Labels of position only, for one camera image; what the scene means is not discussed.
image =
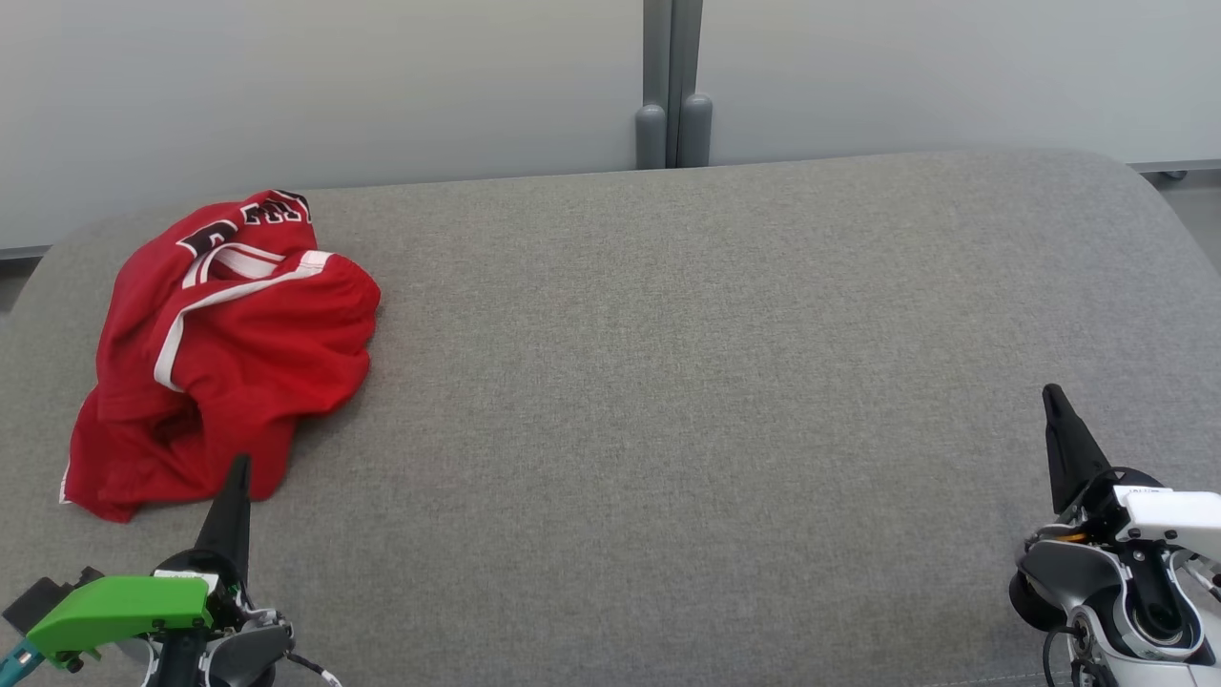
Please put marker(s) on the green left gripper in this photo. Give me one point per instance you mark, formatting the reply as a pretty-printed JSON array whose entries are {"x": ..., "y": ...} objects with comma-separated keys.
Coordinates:
[{"x": 124, "y": 606}]

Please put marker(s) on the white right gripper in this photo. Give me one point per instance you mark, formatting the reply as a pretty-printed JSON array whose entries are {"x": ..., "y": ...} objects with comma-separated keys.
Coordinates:
[{"x": 1173, "y": 515}]

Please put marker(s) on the red Bulls basketball jersey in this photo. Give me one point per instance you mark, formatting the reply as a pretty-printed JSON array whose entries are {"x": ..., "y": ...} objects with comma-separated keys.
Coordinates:
[{"x": 272, "y": 212}]

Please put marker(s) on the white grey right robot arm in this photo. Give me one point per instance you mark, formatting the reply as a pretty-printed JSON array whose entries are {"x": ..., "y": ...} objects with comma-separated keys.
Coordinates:
[{"x": 1068, "y": 572}]

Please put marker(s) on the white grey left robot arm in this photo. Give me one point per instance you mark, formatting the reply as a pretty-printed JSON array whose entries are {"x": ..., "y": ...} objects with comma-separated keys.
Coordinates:
[{"x": 243, "y": 658}]

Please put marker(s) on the teal left camera connector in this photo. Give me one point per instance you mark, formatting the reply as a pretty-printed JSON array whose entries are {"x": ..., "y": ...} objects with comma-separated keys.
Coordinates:
[{"x": 17, "y": 660}]

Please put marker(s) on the grey partition post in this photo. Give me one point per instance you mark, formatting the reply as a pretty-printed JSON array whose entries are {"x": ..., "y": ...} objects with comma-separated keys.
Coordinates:
[{"x": 656, "y": 76}]

